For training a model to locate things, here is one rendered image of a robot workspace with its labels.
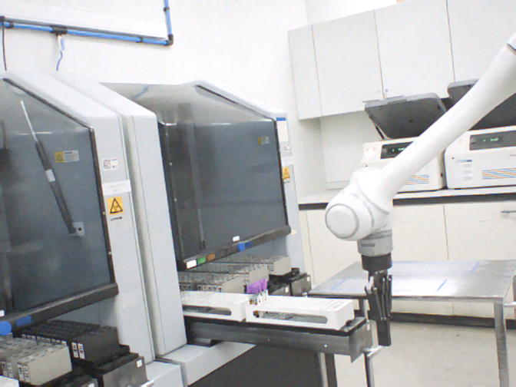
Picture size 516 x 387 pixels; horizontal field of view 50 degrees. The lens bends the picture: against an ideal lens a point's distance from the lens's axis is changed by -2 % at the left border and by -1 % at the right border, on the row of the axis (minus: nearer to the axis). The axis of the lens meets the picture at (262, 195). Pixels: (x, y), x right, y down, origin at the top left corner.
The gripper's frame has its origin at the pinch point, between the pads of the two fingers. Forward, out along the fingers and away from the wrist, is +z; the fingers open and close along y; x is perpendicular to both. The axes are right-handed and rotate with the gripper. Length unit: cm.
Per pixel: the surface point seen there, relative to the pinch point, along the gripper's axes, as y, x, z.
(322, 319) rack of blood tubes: -3.8, -19.5, -0.5
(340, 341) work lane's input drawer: 6.7, -8.9, 0.9
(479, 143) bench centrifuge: -232, -29, -37
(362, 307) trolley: -67, -38, 16
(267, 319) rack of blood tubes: 4.3, -32.4, -2.3
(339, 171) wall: -292, -159, -24
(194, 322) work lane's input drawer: 7, -58, 0
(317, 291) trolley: -26.4, -33.8, -1.7
